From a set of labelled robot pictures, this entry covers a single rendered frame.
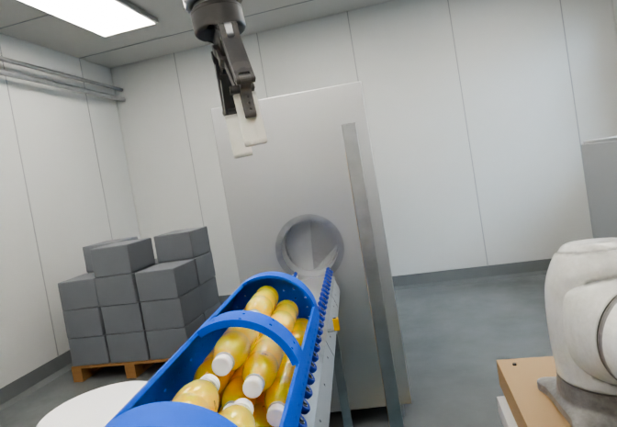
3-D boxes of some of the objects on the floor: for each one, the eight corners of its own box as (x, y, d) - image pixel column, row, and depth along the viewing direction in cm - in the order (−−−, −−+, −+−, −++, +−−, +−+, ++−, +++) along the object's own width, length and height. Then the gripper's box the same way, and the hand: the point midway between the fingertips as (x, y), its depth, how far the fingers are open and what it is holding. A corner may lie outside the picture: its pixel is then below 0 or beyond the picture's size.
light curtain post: (415, 501, 203) (354, 123, 197) (417, 511, 197) (355, 122, 191) (401, 502, 204) (341, 126, 197) (403, 512, 198) (341, 124, 191)
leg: (355, 437, 259) (338, 330, 257) (355, 443, 253) (338, 333, 251) (345, 438, 260) (328, 331, 257) (345, 444, 254) (327, 335, 252)
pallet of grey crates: (228, 338, 471) (207, 225, 466) (193, 373, 393) (168, 238, 388) (126, 347, 496) (106, 241, 492) (73, 382, 418) (50, 255, 414)
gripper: (188, 41, 77) (218, 165, 78) (189, -36, 53) (232, 144, 54) (231, 36, 79) (261, 156, 80) (252, -42, 55) (293, 131, 56)
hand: (247, 143), depth 67 cm, fingers open, 13 cm apart
